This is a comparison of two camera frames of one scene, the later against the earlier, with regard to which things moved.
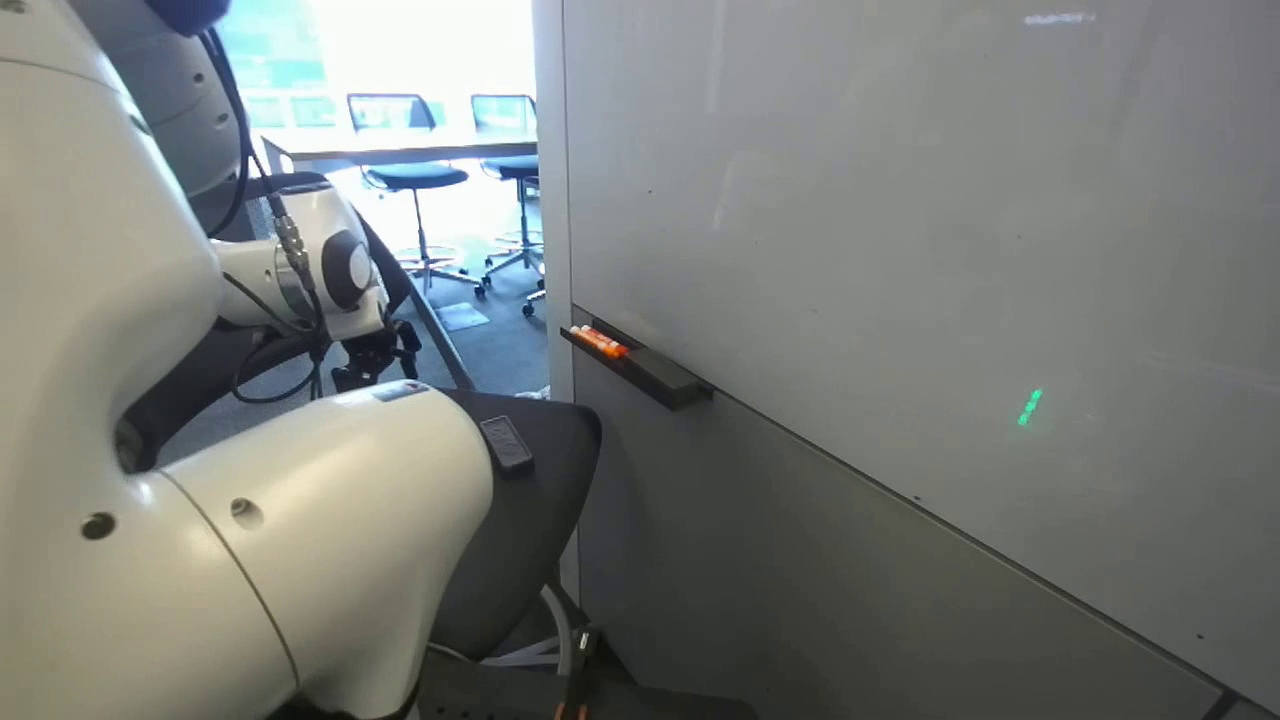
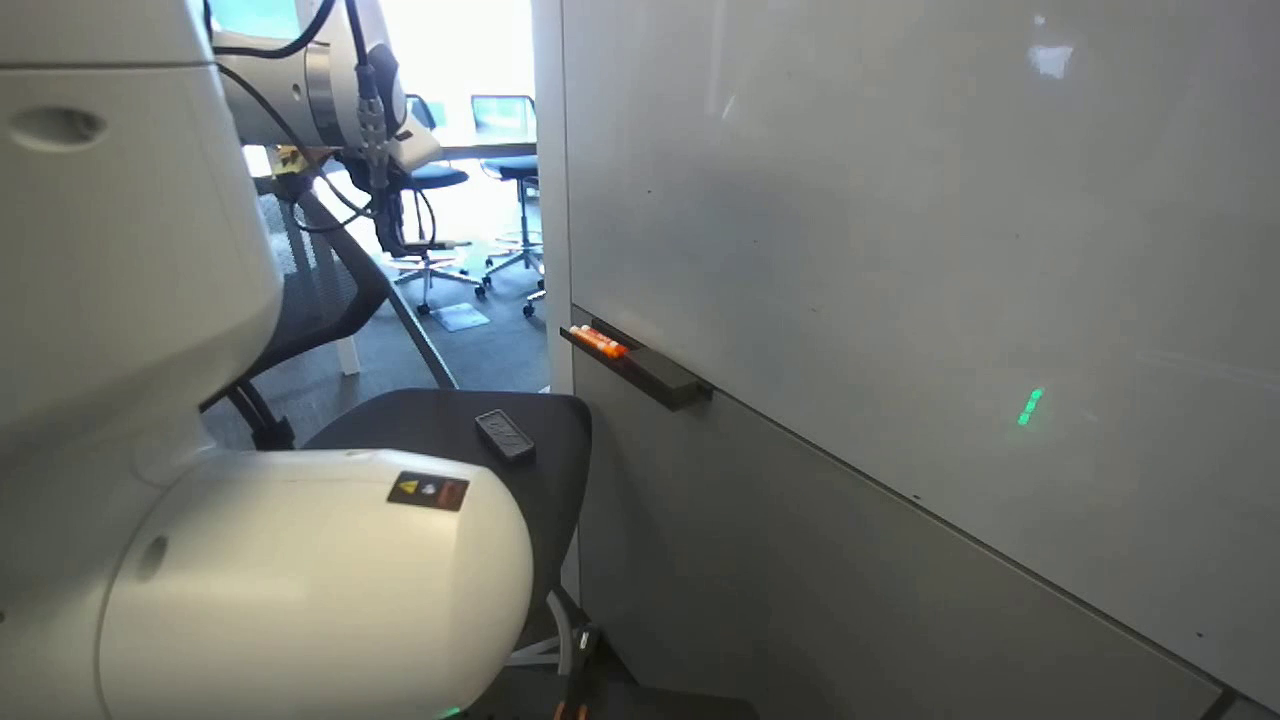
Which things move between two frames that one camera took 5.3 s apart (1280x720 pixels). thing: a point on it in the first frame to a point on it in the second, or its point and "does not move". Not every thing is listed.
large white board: (1011, 260) does not move
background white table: (397, 143) does not move
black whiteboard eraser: (511, 447) does not move
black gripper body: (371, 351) to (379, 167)
